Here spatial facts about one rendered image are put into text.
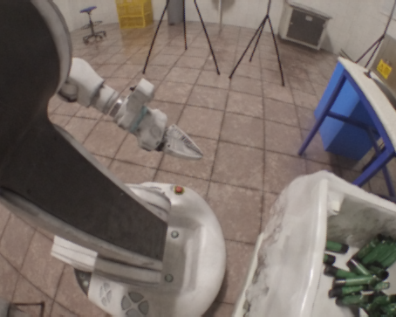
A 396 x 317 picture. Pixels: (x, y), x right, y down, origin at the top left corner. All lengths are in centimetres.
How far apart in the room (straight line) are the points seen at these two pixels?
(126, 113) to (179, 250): 50
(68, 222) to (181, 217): 49
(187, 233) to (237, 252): 39
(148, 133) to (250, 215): 83
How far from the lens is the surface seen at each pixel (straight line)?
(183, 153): 46
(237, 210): 110
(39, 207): 24
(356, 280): 70
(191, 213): 68
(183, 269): 71
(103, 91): 42
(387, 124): 80
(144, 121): 42
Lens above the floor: 100
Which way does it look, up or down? 54 degrees down
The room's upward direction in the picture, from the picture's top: 3 degrees clockwise
